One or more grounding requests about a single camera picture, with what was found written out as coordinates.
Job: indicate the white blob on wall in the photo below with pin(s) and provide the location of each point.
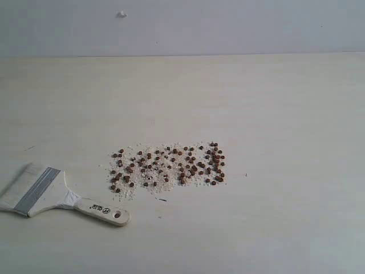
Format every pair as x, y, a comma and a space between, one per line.
121, 15

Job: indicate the brown pellets and white crumbs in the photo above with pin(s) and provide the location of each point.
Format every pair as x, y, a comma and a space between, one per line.
157, 170

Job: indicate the wide white paint brush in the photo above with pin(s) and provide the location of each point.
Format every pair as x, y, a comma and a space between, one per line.
36, 188

